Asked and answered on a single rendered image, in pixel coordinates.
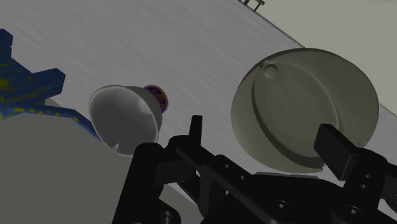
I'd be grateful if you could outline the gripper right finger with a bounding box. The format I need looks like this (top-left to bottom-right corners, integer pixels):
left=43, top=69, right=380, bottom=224
left=313, top=123, right=397, bottom=216

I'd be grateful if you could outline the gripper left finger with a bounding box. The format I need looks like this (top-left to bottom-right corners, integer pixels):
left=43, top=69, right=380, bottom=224
left=111, top=115, right=249, bottom=224

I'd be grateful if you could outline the grey-green round plate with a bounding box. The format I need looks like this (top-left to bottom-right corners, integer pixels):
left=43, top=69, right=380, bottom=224
left=230, top=47, right=380, bottom=174

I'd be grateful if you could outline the white cup with colourful base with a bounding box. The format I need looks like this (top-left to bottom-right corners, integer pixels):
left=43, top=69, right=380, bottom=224
left=88, top=84, right=170, bottom=156

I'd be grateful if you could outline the blue figure with yellow dots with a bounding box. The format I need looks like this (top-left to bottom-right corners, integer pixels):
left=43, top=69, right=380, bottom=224
left=0, top=28, right=102, bottom=141

